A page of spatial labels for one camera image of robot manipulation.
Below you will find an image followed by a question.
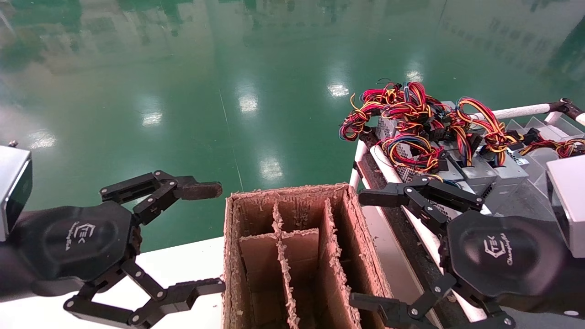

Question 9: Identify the dark grey cart mat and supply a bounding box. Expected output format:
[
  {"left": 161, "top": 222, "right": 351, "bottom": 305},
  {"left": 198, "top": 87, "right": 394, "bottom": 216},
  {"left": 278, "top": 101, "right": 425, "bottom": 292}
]
[{"left": 484, "top": 183, "right": 565, "bottom": 229}]

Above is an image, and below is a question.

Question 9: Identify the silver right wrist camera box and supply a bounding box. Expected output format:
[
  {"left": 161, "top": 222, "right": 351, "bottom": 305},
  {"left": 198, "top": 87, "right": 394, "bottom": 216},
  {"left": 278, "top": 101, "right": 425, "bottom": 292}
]
[{"left": 546, "top": 154, "right": 585, "bottom": 259}]

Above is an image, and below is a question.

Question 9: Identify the short cardboard cross divider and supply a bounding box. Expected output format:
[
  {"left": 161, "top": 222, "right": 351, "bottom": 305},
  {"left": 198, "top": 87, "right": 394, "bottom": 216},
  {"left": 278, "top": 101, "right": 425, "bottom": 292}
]
[{"left": 238, "top": 228, "right": 321, "bottom": 295}]

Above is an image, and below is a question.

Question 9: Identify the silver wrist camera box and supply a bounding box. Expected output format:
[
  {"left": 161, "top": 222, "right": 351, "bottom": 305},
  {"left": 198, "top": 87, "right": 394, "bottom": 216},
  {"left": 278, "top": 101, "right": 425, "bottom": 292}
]
[
  {"left": 546, "top": 154, "right": 585, "bottom": 259},
  {"left": 0, "top": 145, "right": 33, "bottom": 243}
]

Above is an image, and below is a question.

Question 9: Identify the short white cart pipe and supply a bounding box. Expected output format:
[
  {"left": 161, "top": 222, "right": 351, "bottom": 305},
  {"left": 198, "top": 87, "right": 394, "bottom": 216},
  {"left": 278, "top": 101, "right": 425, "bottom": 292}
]
[{"left": 348, "top": 139, "right": 367, "bottom": 193}]

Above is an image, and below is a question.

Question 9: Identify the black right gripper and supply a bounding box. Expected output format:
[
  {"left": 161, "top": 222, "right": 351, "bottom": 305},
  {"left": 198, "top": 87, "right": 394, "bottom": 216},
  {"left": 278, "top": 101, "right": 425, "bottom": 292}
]
[{"left": 349, "top": 175, "right": 572, "bottom": 329}]

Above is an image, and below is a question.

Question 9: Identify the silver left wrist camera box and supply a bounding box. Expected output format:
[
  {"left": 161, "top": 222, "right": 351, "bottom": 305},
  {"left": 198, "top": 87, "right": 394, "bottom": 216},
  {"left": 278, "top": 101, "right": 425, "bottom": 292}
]
[{"left": 0, "top": 145, "right": 33, "bottom": 243}]

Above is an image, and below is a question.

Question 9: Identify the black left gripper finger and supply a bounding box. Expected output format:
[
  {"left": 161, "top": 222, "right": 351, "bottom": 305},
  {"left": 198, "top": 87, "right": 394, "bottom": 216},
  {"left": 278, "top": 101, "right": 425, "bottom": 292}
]
[{"left": 100, "top": 170, "right": 223, "bottom": 226}]

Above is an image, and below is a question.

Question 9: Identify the looped multicolour wire harness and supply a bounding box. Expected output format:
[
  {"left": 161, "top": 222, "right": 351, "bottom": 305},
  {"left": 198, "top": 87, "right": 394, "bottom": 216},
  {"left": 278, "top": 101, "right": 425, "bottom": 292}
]
[{"left": 377, "top": 134, "right": 451, "bottom": 173}]

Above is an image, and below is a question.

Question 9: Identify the mostly red wire harness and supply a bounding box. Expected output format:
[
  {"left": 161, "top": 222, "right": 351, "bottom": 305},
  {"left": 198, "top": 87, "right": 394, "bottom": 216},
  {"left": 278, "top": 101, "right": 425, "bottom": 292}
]
[{"left": 339, "top": 89, "right": 389, "bottom": 142}]

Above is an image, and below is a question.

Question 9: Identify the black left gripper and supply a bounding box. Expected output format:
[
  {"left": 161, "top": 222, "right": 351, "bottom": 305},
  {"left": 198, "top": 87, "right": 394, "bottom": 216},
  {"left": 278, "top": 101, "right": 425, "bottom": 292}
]
[{"left": 8, "top": 202, "right": 226, "bottom": 329}]

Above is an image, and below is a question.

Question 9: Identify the brown cardboard box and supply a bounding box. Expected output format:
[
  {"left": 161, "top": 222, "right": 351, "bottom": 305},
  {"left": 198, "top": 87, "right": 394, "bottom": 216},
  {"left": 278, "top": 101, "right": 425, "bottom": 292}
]
[{"left": 223, "top": 183, "right": 404, "bottom": 329}]

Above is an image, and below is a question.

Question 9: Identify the long cardboard divider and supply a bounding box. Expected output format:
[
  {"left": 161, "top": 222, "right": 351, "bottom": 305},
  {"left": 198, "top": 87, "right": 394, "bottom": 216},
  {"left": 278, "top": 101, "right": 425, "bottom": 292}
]
[
  {"left": 271, "top": 202, "right": 301, "bottom": 329},
  {"left": 319, "top": 196, "right": 362, "bottom": 329}
]

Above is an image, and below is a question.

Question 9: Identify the clear plastic partition rack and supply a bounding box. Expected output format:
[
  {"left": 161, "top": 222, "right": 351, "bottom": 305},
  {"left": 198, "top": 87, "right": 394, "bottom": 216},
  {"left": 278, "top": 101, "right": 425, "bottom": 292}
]
[{"left": 505, "top": 117, "right": 585, "bottom": 220}]

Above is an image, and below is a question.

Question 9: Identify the black pipe joint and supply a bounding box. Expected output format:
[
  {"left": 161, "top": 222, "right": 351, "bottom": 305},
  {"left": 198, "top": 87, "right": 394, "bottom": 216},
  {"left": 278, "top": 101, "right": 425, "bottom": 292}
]
[{"left": 548, "top": 97, "right": 585, "bottom": 120}]

